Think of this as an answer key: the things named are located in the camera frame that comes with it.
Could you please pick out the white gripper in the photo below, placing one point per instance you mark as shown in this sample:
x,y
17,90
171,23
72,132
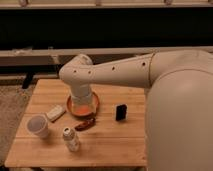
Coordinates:
x,y
81,96

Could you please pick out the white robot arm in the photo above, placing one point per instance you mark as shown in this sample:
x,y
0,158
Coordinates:
x,y
179,105

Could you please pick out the white plastic bottle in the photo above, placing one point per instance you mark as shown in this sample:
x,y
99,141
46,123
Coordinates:
x,y
71,139

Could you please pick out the brown snack wrapper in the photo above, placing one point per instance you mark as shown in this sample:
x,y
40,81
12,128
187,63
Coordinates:
x,y
86,124

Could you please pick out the white rectangular box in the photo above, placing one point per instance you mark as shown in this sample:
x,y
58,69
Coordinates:
x,y
55,113

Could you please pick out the small black box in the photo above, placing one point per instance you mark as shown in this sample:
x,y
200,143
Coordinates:
x,y
121,111

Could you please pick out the wooden table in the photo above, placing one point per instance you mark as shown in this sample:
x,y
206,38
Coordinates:
x,y
108,143

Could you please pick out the white paper cup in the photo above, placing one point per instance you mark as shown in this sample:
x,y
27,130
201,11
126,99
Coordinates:
x,y
38,125

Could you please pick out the long grey bench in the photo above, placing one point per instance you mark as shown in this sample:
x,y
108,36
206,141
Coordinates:
x,y
22,57

